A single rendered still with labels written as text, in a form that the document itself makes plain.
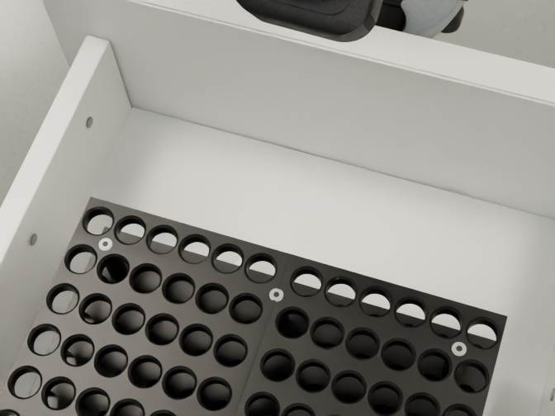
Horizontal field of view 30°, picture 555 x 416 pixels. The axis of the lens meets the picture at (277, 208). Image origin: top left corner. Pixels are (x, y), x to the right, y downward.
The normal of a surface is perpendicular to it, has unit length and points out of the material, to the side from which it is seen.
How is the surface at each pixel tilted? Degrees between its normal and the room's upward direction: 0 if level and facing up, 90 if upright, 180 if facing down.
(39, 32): 0
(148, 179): 0
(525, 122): 90
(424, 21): 90
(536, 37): 0
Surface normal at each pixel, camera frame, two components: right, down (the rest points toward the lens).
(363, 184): -0.05, -0.45
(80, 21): -0.32, 0.86
